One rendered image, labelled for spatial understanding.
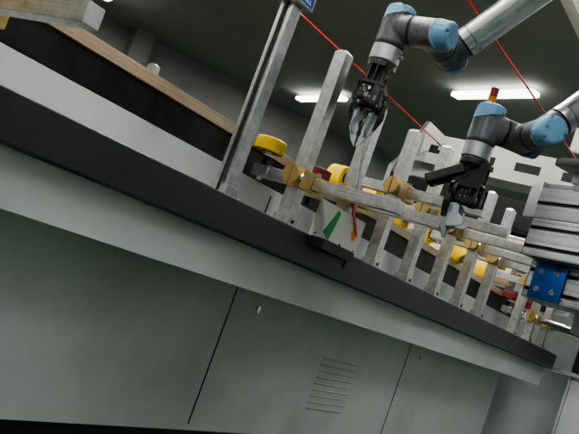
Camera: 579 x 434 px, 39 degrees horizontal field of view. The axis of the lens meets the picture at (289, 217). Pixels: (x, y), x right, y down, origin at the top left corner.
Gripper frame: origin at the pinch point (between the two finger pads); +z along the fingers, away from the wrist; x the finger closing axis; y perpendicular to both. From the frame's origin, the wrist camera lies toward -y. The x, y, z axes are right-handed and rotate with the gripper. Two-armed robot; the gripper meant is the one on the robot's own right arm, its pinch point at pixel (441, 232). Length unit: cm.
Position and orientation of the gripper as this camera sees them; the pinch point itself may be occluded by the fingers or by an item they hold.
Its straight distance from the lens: 210.7
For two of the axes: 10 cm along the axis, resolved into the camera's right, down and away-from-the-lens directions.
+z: -3.4, 9.4, -0.8
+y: 8.0, 2.4, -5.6
